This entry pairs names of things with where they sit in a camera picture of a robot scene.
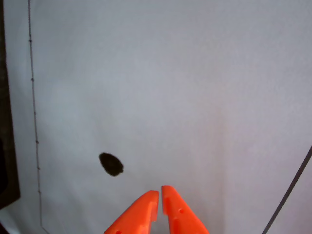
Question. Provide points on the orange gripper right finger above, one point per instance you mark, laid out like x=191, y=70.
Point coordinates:
x=178, y=217

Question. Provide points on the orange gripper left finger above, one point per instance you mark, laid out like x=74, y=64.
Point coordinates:
x=139, y=214

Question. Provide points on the black dot mark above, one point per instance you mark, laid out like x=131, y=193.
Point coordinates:
x=111, y=164

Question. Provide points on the white paper sheet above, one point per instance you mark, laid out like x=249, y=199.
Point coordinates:
x=170, y=97

